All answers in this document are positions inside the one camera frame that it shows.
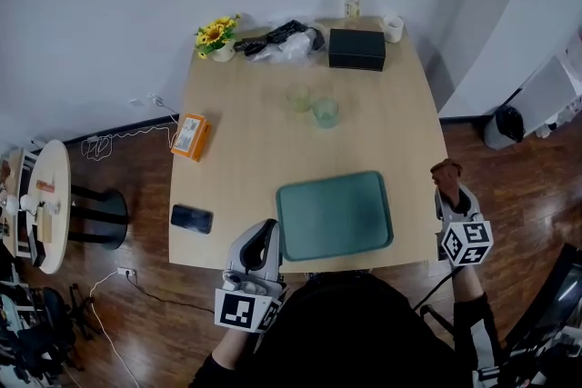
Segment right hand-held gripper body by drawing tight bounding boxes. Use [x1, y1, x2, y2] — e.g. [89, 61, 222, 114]
[435, 212, 495, 268]

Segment white cup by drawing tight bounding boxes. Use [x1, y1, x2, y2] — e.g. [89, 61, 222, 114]
[381, 15, 405, 44]

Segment person's left forearm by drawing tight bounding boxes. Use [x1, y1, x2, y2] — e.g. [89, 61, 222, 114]
[213, 329, 256, 378]

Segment black equipment case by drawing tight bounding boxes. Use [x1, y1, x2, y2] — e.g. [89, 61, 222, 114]
[499, 243, 582, 360]

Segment black floor cable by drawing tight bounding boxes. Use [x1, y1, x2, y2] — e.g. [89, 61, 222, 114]
[126, 274, 217, 314]

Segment white charger cable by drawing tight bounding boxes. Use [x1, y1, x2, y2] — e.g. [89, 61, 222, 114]
[80, 93, 181, 162]

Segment black office chair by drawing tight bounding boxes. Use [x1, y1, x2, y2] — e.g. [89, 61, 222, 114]
[0, 284, 90, 388]

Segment wooden block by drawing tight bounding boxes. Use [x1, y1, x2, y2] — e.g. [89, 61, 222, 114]
[35, 207, 53, 244]

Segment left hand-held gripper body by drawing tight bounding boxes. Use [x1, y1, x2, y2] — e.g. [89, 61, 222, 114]
[214, 268, 288, 334]

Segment round white side table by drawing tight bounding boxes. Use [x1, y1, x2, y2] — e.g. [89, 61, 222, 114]
[13, 139, 72, 275]

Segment black pedestal table base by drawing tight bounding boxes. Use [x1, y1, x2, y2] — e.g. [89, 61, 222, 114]
[67, 184, 129, 251]

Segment orange cardboard box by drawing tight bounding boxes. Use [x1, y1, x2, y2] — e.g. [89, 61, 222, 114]
[170, 114, 212, 164]

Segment yellowish glass cup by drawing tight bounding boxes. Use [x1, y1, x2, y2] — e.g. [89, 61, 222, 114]
[286, 82, 312, 114]

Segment grey bin with black bag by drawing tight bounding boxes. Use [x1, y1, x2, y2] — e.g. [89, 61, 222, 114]
[483, 104, 527, 150]

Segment person's black clothed body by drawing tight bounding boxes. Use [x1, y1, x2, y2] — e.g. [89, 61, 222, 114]
[188, 270, 501, 388]

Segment clear plastic bag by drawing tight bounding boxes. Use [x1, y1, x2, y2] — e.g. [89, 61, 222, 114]
[252, 34, 316, 65]

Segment black rectangular box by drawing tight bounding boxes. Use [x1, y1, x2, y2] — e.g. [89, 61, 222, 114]
[327, 28, 387, 73]

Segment black smartphone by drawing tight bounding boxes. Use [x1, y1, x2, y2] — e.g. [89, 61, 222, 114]
[170, 204, 215, 235]

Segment greenish glass cup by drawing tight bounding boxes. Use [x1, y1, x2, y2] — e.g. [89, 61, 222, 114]
[312, 97, 340, 129]

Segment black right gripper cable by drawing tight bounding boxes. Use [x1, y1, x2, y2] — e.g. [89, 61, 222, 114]
[413, 265, 465, 313]

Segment brown cloth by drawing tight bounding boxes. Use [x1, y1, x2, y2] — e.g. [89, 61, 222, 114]
[430, 158, 464, 205]

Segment sunflowers in white pot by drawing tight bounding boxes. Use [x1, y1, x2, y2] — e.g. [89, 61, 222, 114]
[195, 13, 242, 63]

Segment white water dispenser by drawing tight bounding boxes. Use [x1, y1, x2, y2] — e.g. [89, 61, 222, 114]
[517, 54, 582, 137]

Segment green plastic tray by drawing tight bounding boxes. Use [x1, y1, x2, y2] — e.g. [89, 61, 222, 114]
[276, 170, 395, 263]

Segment person's right forearm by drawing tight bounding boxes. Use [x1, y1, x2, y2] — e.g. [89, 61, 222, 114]
[449, 263, 485, 301]

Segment long white floor cable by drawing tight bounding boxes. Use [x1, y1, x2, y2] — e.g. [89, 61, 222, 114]
[89, 270, 140, 388]

